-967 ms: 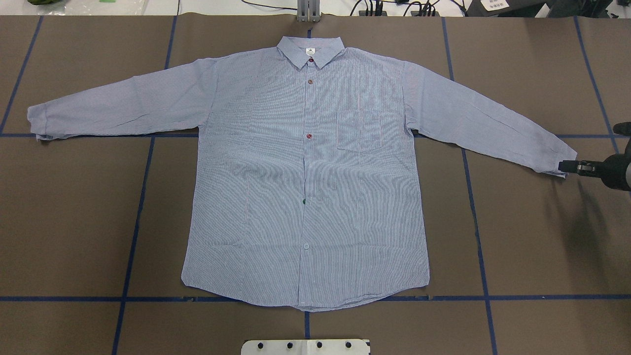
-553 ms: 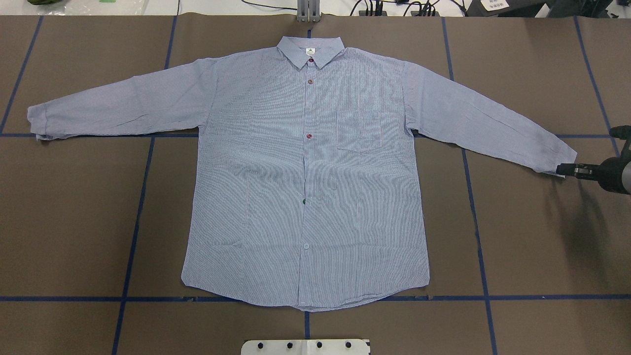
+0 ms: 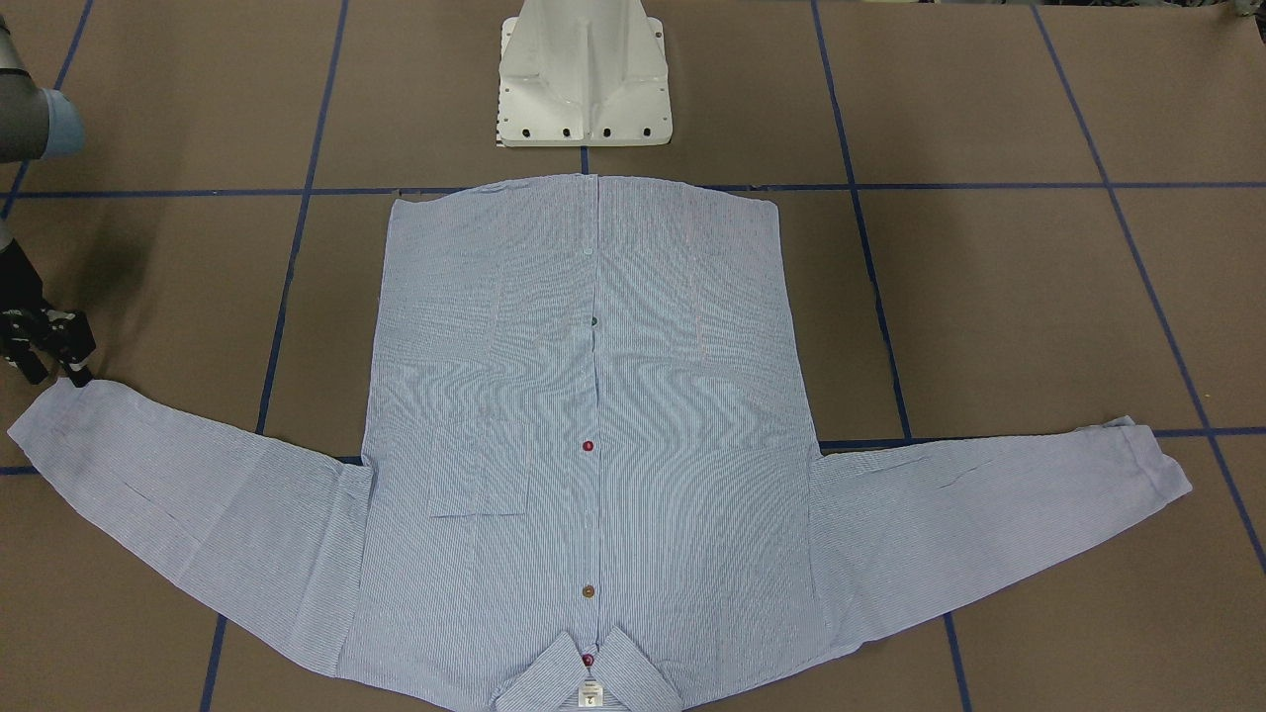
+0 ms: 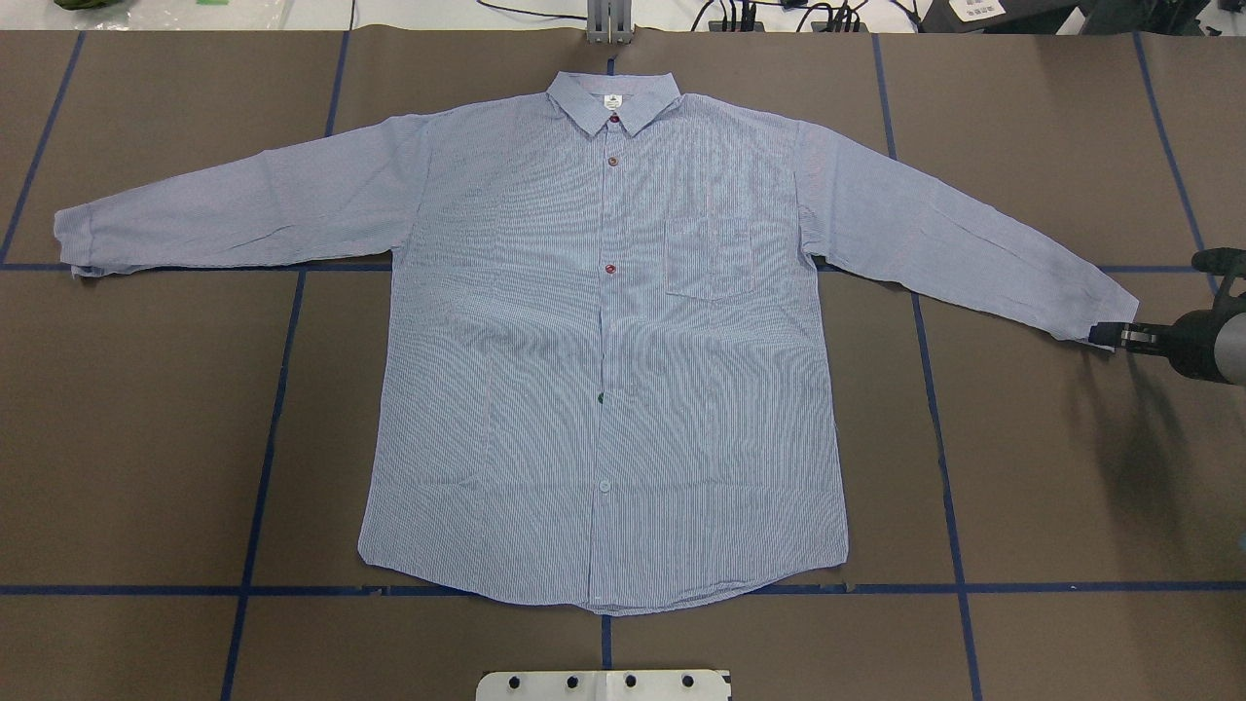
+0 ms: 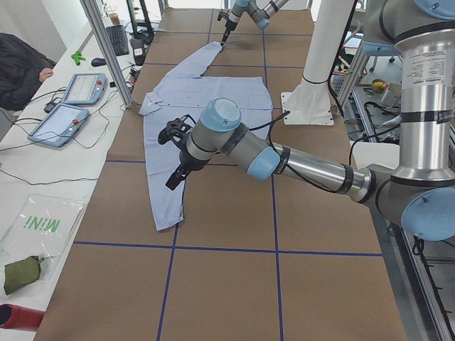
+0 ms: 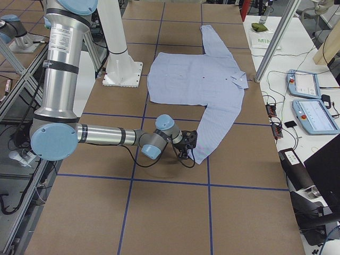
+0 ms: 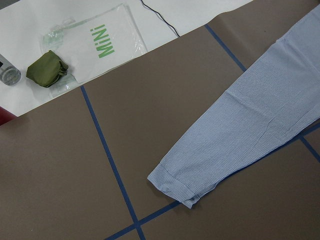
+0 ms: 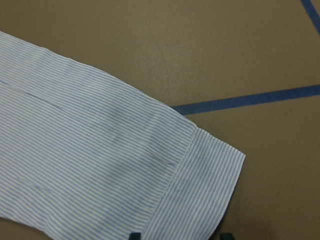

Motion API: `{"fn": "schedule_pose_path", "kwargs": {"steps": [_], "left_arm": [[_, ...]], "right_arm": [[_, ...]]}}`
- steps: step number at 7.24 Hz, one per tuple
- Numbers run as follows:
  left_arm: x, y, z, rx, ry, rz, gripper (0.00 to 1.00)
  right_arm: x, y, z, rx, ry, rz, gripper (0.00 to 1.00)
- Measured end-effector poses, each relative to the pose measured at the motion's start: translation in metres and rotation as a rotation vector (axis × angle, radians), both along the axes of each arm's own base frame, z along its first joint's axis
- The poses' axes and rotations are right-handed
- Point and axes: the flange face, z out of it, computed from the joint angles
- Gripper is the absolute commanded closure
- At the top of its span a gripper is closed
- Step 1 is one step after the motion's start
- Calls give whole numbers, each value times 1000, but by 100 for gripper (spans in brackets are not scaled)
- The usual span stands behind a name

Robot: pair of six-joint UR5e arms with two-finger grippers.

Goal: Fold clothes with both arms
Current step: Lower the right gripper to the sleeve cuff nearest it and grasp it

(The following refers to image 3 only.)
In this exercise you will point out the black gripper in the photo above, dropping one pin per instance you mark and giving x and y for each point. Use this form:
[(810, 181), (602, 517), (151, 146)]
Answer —
[(17, 284)]

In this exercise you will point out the light blue striped shirt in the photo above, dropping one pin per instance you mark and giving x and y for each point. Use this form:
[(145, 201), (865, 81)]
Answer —
[(588, 462)]

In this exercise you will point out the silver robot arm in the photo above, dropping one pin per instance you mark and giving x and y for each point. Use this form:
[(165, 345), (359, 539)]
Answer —
[(36, 123)]

